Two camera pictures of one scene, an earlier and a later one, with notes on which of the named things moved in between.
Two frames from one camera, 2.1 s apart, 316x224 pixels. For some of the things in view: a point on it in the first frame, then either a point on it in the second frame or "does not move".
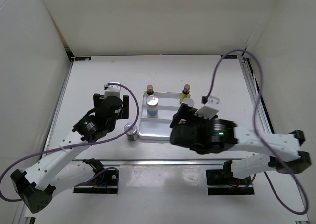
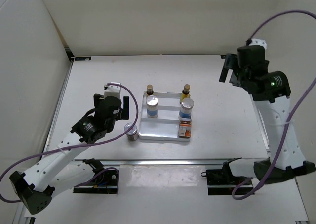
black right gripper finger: x=187 y=112 to x=231 y=63
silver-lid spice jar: x=152 y=102 does not move
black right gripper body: x=193 y=124 to x=242 y=77
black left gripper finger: x=97 y=101 does not move
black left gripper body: x=111 y=125 does not move
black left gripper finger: x=125 y=113 does not move
